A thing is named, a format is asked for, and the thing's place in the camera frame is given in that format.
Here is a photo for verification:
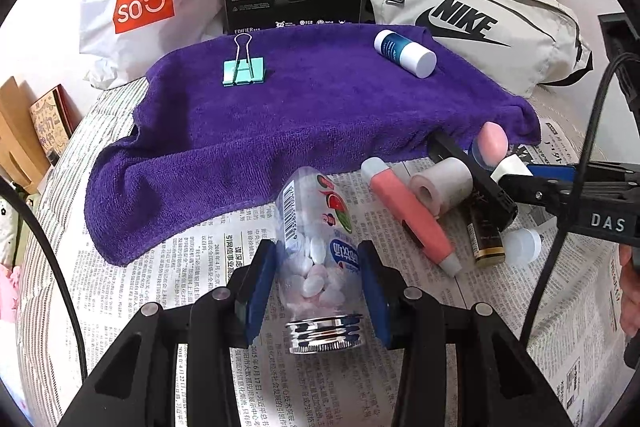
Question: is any white tape roll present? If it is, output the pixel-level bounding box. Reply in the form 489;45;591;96
409;157;473;219

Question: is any teal binder clip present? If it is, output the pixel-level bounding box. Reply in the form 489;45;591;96
222;32;266;87

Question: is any patterned brown book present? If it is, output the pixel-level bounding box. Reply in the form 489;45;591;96
29;84;77;166

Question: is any person's right hand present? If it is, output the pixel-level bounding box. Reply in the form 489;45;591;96
618;245;640;337

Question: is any pink white utility knife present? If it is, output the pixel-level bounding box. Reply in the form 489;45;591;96
361;157;462;277

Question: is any white small cube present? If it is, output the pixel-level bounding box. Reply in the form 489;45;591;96
490;154;533;183

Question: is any pink striped clothing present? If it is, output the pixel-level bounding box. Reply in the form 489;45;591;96
0;265;21;323

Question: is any grey Nike waist bag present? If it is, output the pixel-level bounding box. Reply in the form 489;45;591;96
370;0;593;98

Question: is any blue white round bottle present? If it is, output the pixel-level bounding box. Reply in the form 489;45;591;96
373;29;437;79

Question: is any black cable left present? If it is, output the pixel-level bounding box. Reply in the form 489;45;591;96
0;175;89;381

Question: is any black long slim box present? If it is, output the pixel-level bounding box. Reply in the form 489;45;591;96
426;129;518;232

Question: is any clear candy bottle silver cap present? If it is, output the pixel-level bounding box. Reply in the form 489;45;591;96
274;167;363;355

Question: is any small white cap bottle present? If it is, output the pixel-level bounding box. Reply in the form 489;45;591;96
502;229;542;267

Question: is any newspaper sheet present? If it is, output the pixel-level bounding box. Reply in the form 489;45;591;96
62;118;638;426

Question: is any purple towel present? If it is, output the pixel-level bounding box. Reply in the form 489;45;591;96
85;24;541;267

